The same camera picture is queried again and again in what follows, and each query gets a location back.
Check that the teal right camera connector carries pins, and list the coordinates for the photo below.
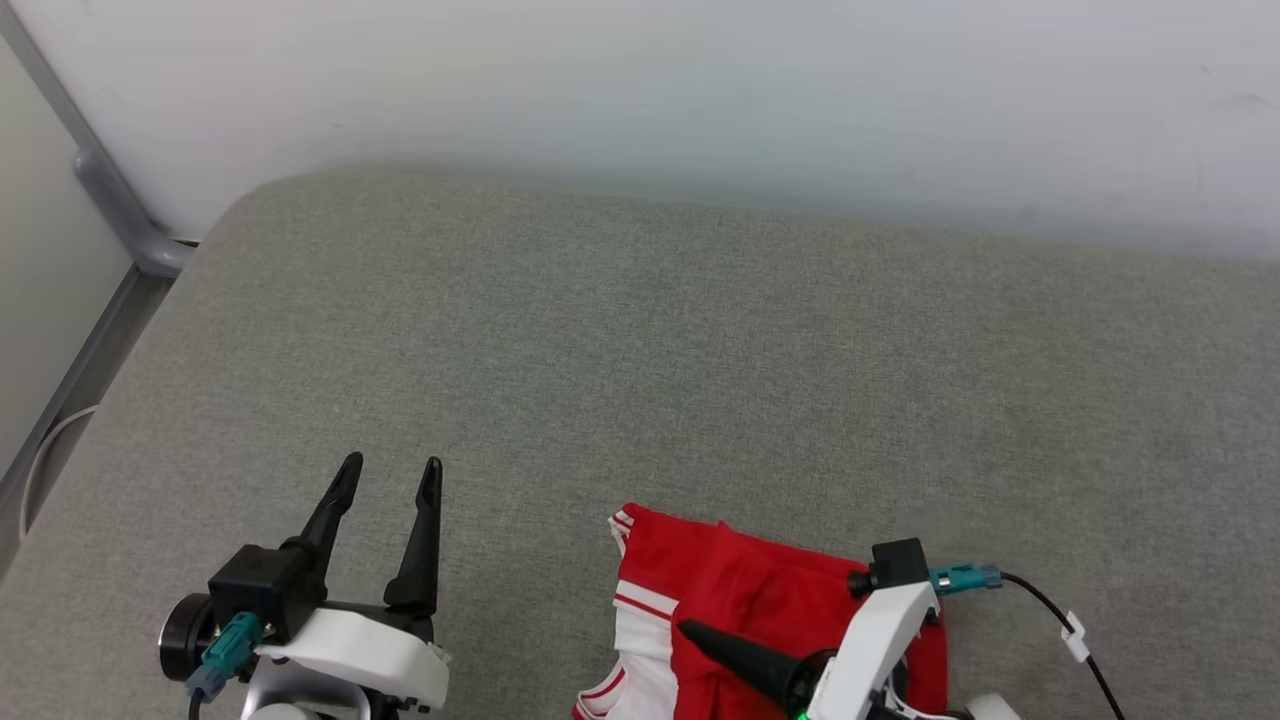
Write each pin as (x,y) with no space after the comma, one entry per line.
(965,578)

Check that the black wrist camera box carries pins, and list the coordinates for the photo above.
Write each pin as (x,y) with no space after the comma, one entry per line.
(262,590)
(893,566)

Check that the red Bulls basketball jersey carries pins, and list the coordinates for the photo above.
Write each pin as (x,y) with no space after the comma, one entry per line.
(740,600)

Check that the grey metal frame rail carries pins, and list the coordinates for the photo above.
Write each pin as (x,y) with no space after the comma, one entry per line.
(110,210)

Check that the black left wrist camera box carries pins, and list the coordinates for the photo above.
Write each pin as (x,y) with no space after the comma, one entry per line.
(262,590)

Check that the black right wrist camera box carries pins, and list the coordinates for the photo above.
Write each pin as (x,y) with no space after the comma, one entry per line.
(893,566)

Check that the teal camera connector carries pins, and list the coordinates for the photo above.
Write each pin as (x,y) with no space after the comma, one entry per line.
(225,655)
(965,578)

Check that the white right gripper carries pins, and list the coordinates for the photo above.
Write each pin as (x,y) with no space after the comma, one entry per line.
(875,650)

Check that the teal left camera connector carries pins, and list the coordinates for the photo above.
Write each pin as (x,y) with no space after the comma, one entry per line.
(225,655)

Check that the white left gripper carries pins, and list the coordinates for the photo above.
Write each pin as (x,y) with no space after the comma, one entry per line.
(370,650)

